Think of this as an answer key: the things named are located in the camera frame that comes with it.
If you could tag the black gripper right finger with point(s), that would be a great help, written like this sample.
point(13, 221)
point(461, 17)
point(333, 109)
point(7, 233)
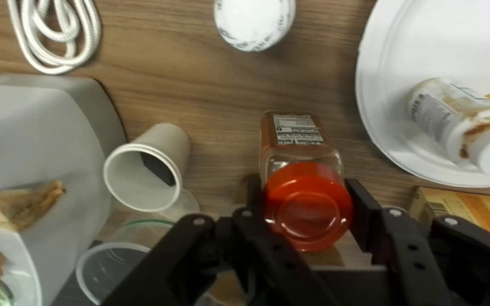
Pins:
point(432, 265)

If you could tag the clear plastic cup green rim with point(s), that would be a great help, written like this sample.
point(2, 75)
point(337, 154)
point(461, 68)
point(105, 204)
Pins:
point(109, 265)

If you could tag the orange lid spice jar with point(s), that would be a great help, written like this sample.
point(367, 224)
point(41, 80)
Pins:
point(304, 192)

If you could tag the small white plastic bottle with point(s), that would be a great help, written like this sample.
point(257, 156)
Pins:
point(459, 120)

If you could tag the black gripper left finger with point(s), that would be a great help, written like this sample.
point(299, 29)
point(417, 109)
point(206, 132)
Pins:
point(199, 265)

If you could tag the white paper cup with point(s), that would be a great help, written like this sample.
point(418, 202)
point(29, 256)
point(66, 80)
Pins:
point(143, 175)

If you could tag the dried brown peel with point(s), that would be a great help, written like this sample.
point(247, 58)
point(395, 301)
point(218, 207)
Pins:
point(25, 204)

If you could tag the white countertop machine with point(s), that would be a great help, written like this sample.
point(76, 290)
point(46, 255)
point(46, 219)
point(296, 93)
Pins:
point(41, 136)

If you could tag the white pill bottle blue label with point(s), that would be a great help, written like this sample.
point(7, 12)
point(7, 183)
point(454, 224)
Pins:
point(253, 22)

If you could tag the white paper plate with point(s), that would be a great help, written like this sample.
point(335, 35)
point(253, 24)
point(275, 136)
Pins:
point(425, 51)

